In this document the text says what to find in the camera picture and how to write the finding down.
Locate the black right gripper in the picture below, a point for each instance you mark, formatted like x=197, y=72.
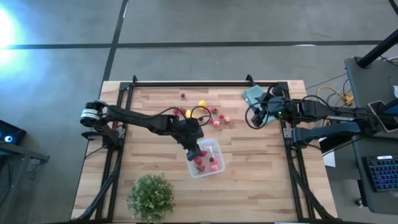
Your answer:
x=278, y=107

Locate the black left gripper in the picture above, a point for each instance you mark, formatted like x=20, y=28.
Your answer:
x=188, y=132

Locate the red toy strawberry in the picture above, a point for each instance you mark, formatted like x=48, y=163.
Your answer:
x=183, y=112
x=214, y=109
x=176, y=111
x=201, y=168
x=204, y=153
x=198, y=160

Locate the clear plastic tupperware container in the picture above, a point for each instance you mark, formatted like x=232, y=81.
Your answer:
x=206, y=174

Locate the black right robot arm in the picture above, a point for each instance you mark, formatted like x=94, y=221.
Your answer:
x=314, y=110

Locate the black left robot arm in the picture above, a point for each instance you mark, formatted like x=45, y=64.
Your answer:
x=136, y=119

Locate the teal folded cloth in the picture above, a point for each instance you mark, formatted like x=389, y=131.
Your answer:
x=251, y=93

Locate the yellow toy banana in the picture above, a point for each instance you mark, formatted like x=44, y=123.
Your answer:
x=188, y=114

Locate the yellow toy lemon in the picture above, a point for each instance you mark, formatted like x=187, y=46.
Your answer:
x=202, y=103

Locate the green potted plant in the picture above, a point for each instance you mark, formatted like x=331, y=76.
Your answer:
x=150, y=197

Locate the white paper sheet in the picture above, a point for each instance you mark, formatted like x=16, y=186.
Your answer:
x=329, y=158

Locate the black smartphone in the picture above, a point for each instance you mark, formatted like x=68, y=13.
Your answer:
x=380, y=117

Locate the dark device with blue screen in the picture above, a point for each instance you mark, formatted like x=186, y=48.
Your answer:
x=391, y=109

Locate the black pole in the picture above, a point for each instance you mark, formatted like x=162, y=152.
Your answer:
x=377, y=49

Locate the black backlit keyboard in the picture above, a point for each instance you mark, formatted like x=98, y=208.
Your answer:
x=384, y=172

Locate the dark grey desk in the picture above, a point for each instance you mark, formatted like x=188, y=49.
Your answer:
x=377, y=202

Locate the grey metal stand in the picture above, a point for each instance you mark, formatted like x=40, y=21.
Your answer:
x=31, y=155

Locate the black device with blue light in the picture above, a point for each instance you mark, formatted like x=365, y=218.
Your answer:
x=14, y=132

